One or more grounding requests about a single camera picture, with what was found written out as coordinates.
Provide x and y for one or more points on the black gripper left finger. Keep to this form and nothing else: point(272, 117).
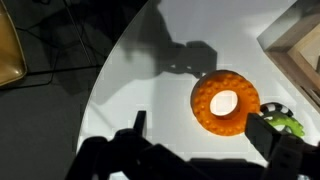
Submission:
point(140, 123)

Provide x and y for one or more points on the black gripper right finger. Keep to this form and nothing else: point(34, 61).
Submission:
point(266, 139)

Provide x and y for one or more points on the wooden slatted crate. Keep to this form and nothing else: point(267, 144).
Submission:
point(291, 42)

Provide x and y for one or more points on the green toy with striped part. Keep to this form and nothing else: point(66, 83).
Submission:
point(277, 114)

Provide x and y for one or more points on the yellow-brown cushion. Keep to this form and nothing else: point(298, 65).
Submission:
point(12, 61)

